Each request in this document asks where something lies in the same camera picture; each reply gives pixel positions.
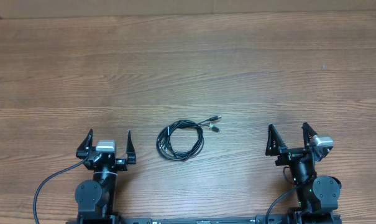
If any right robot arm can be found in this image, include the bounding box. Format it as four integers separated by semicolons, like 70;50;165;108
264;123;342;224

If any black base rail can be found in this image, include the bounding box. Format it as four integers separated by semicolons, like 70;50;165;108
66;213;342;224

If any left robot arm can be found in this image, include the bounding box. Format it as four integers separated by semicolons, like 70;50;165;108
75;130;136;224

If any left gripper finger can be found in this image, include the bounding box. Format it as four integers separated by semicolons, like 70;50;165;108
76;129;93;152
126;130;135;159

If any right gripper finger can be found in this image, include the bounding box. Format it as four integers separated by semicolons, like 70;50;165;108
265;124;287;156
301;122;318;148

